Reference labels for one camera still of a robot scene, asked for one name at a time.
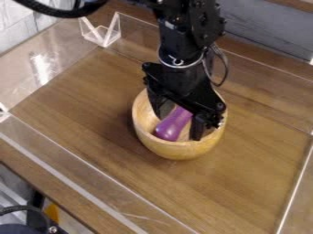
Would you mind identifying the clear acrylic tray wall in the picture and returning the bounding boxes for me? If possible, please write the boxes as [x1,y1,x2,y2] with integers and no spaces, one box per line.
[0,9,313,234]

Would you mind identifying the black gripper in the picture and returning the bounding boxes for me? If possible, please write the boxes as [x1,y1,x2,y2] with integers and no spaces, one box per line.
[142,59,226,141]

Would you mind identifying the brown wooden bowl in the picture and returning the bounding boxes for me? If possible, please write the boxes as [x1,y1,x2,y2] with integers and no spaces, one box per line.
[131,90,228,160]

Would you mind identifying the black clamp with bolt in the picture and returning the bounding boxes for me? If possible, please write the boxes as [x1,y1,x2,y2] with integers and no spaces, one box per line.
[36,220,68,234]

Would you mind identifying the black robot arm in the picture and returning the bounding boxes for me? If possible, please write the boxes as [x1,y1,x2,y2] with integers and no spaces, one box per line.
[141,0,226,141]

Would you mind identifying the clear acrylic corner bracket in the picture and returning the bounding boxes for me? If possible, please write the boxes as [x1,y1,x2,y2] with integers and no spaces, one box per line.
[78,13,120,48]

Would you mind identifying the purple toy eggplant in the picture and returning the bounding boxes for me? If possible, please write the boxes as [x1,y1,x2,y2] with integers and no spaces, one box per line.
[154,106,193,142]

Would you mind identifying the black cable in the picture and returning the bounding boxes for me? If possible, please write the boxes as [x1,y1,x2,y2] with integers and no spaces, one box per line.
[11,0,111,19]

